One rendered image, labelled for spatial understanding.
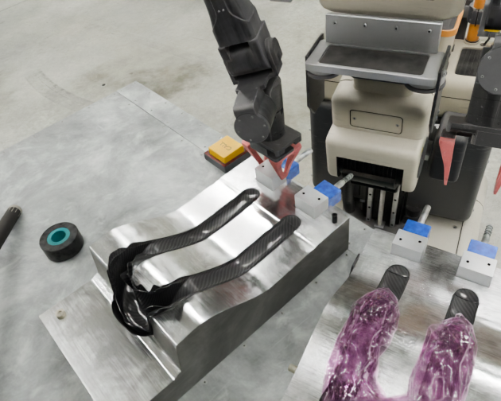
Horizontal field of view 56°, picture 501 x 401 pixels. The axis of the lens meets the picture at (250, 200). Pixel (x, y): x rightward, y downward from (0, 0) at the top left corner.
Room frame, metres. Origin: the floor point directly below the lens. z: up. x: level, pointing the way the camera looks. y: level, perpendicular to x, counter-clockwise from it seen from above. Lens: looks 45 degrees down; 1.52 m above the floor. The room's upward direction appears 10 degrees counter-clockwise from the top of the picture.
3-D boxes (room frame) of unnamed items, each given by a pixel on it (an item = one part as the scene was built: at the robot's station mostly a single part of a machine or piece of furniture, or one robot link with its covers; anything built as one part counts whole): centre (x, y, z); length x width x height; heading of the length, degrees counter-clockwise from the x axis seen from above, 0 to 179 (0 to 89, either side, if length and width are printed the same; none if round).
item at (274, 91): (0.68, -0.05, 1.08); 0.07 x 0.06 x 0.07; 159
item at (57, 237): (0.68, 0.40, 0.82); 0.08 x 0.08 x 0.04
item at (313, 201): (0.62, -0.15, 0.89); 0.13 x 0.05 x 0.05; 125
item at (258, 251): (0.51, 0.09, 0.92); 0.35 x 0.16 x 0.09; 125
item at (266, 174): (0.71, -0.09, 0.89); 0.13 x 0.05 x 0.05; 125
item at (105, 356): (0.51, 0.11, 0.87); 0.50 x 0.26 x 0.14; 125
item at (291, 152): (0.67, -0.06, 0.95); 0.07 x 0.07 x 0.09; 35
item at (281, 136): (0.68, -0.06, 1.02); 0.10 x 0.07 x 0.07; 35
